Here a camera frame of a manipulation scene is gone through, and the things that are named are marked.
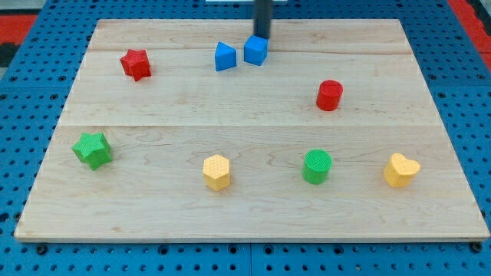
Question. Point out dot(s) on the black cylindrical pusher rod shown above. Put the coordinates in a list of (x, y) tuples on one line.
[(262, 18)]

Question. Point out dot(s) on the blue cube block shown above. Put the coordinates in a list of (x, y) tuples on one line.
[(255, 50)]

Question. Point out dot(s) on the blue triangular prism block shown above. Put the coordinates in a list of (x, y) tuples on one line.
[(225, 57)]

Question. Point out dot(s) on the red cylinder block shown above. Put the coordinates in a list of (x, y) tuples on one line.
[(329, 95)]

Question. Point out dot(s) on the red star block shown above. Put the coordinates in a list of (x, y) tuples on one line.
[(136, 64)]

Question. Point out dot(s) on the light wooden board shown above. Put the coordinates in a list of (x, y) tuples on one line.
[(263, 119)]

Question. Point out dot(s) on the green cylinder block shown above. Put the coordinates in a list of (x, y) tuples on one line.
[(316, 166)]

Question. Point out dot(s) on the yellow hexagon block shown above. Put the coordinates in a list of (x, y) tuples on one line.
[(216, 172)]

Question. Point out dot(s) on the yellow heart block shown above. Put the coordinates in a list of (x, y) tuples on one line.
[(400, 170)]

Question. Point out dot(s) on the green star block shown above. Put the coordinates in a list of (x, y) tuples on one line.
[(93, 149)]

